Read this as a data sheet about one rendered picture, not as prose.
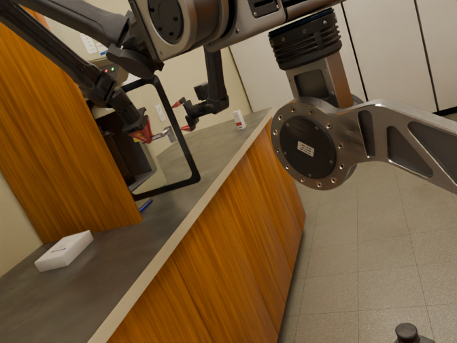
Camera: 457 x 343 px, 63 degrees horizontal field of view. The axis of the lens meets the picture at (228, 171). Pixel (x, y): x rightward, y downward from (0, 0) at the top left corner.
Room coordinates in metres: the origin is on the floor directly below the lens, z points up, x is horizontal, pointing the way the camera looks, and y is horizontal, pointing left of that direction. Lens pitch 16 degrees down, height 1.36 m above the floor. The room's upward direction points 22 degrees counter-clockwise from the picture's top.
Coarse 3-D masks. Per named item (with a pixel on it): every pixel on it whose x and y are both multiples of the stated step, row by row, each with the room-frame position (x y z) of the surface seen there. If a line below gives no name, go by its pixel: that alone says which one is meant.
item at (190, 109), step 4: (188, 100) 1.63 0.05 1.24; (184, 104) 1.59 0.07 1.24; (188, 104) 1.62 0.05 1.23; (196, 104) 1.60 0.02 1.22; (184, 108) 1.60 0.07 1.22; (188, 108) 1.60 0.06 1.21; (192, 108) 1.59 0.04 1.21; (196, 108) 1.58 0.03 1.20; (200, 108) 1.57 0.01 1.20; (188, 112) 1.59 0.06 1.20; (192, 112) 1.59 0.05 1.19; (196, 112) 1.58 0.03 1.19; (200, 112) 1.58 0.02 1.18; (192, 116) 1.59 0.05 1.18; (196, 116) 1.59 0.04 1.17; (200, 116) 1.59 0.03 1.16; (192, 120) 1.60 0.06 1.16; (196, 120) 1.62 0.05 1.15; (192, 124) 1.60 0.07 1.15; (196, 124) 1.61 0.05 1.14
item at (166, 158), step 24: (144, 96) 1.29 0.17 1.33; (96, 120) 1.35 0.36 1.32; (120, 120) 1.32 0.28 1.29; (168, 120) 1.27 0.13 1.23; (120, 144) 1.33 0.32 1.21; (144, 144) 1.31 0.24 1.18; (168, 144) 1.28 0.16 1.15; (120, 168) 1.35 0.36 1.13; (144, 168) 1.32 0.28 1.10; (168, 168) 1.29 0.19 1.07; (192, 168) 1.27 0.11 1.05; (144, 192) 1.33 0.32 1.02
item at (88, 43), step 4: (80, 36) 1.53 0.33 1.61; (84, 36) 1.55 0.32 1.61; (84, 40) 1.54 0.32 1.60; (88, 40) 1.56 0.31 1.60; (92, 40) 1.59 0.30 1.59; (84, 44) 1.53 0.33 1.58; (88, 44) 1.55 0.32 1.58; (92, 44) 1.58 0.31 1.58; (88, 48) 1.54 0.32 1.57; (92, 48) 1.57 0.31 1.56; (96, 48) 1.58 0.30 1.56; (88, 52) 1.53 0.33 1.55; (92, 52) 1.56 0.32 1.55; (96, 52) 1.57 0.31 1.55
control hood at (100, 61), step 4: (100, 56) 1.40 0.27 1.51; (104, 56) 1.41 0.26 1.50; (88, 60) 1.33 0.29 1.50; (92, 60) 1.35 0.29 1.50; (96, 60) 1.37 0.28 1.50; (100, 60) 1.39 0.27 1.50; (104, 60) 1.41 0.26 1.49; (96, 64) 1.38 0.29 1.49; (100, 64) 1.40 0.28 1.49; (104, 64) 1.42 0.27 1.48; (108, 64) 1.45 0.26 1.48; (120, 68) 1.55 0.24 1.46; (120, 72) 1.56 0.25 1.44; (124, 72) 1.59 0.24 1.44; (128, 72) 1.62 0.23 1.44; (120, 76) 1.57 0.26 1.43; (124, 76) 1.60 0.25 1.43; (120, 80) 1.59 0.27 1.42; (124, 80) 1.62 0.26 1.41
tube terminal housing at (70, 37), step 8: (48, 24) 1.41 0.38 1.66; (56, 24) 1.45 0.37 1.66; (56, 32) 1.43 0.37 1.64; (64, 32) 1.46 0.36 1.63; (72, 32) 1.50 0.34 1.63; (64, 40) 1.45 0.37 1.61; (72, 40) 1.48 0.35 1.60; (80, 40) 1.52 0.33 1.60; (72, 48) 1.47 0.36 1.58; (80, 48) 1.50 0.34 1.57; (88, 56) 1.53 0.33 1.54; (96, 56) 1.56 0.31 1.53; (144, 200) 1.46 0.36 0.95
